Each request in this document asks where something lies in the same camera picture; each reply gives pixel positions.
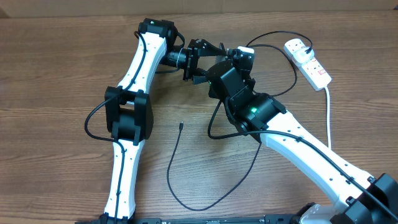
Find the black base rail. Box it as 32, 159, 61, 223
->
74, 213, 296, 224

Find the blue Galaxy smartphone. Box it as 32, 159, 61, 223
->
215, 55, 228, 64

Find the black charging cable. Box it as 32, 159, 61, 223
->
166, 30, 313, 212

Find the white power strip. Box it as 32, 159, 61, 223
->
284, 39, 331, 91

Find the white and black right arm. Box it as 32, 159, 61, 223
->
206, 47, 397, 223

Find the white charger plug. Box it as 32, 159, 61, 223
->
293, 47, 315, 66

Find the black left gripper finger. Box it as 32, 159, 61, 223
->
192, 70, 208, 85
198, 39, 226, 57

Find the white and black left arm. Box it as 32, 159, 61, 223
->
98, 19, 185, 223

